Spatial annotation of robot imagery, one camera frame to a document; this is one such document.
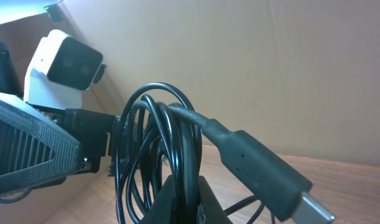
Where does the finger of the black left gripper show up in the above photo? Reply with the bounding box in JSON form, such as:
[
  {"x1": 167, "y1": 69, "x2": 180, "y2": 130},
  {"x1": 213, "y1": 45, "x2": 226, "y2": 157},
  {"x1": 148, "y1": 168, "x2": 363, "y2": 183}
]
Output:
[
  {"x1": 37, "y1": 106, "x2": 118, "y2": 174},
  {"x1": 0, "y1": 93, "x2": 81, "y2": 197}
]

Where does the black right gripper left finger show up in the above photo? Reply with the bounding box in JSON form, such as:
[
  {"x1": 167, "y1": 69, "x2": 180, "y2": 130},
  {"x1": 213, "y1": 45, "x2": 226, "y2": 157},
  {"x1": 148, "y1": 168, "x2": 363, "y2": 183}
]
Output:
[{"x1": 139, "y1": 175, "x2": 174, "y2": 224}]

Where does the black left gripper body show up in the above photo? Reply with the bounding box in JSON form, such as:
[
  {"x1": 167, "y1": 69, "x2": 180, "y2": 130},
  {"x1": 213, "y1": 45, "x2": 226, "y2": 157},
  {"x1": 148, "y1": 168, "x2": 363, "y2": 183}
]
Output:
[{"x1": 0, "y1": 42, "x2": 23, "y2": 96}]

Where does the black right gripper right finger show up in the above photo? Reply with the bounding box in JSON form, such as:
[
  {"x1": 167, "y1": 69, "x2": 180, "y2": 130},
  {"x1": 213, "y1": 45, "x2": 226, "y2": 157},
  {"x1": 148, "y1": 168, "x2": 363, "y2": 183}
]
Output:
[{"x1": 197, "y1": 175, "x2": 232, "y2": 224}]

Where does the black cable bundle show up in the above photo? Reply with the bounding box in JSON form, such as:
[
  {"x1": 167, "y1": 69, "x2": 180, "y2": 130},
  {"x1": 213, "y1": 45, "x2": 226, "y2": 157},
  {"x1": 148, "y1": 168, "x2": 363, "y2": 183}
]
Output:
[{"x1": 110, "y1": 82, "x2": 337, "y2": 224}]

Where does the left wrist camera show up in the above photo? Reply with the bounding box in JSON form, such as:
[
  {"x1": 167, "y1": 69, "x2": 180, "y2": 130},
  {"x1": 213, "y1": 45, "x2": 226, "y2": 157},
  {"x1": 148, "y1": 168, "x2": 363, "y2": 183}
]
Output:
[{"x1": 23, "y1": 29, "x2": 106, "y2": 110}]

